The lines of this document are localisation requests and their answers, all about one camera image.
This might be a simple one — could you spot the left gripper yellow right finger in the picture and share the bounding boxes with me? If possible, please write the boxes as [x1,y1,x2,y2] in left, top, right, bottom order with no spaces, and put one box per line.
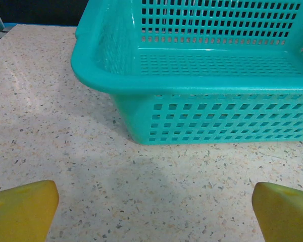
[251,181,303,242]

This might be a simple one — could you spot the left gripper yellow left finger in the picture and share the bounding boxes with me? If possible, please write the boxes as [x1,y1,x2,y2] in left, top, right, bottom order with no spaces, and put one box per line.
[0,179,60,242]

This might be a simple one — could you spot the teal plastic basket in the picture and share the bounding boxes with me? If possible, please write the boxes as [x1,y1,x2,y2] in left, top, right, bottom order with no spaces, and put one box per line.
[70,0,303,146]

